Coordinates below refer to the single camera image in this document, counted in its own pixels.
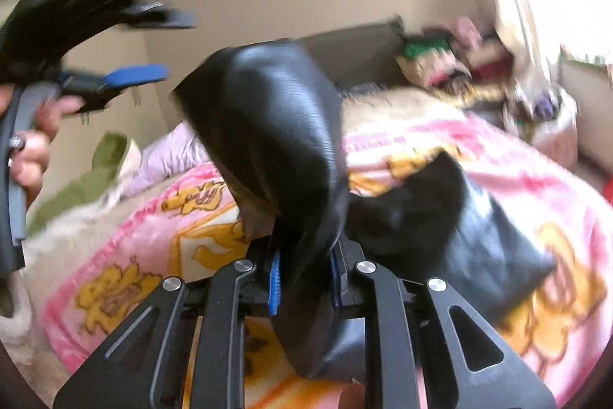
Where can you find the person's left hand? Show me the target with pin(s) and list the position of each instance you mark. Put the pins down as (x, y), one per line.
(33, 155)

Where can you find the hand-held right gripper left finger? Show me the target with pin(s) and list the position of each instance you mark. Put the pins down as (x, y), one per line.
(275, 284)

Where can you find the pile of folded clothes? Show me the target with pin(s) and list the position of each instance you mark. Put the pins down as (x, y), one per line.
(450, 59)

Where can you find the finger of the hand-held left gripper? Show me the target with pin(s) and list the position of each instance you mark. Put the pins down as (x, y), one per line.
(177, 18)
(136, 76)

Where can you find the black leather jacket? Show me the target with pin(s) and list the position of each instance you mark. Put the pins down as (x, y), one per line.
(277, 126)

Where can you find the lilac duvet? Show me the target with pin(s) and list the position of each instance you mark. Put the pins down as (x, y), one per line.
(163, 155)

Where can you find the pink cartoon bear blanket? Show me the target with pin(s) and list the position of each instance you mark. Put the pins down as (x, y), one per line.
(503, 160)

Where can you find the grey headboard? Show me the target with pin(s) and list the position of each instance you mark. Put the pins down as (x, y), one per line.
(354, 54)

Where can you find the green and white blanket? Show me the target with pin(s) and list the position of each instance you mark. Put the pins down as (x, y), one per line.
(81, 193)

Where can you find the plastic bag of clothes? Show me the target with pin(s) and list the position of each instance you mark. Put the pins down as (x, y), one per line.
(548, 121)

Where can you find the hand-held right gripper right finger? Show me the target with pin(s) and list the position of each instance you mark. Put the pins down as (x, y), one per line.
(335, 282)

